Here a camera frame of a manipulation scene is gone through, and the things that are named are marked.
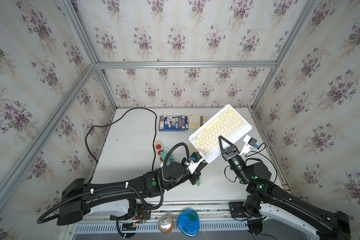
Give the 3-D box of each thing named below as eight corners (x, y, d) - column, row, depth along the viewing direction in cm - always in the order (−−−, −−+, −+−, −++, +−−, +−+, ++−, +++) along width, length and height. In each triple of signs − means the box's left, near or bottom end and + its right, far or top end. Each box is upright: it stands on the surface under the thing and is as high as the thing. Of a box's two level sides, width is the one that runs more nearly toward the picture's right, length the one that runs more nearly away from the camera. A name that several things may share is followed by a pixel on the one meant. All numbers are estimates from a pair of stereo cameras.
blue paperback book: (158, 131, 107) (157, 128, 105) (160, 117, 115) (159, 115, 113) (185, 131, 107) (185, 128, 105) (185, 117, 116) (185, 115, 113)
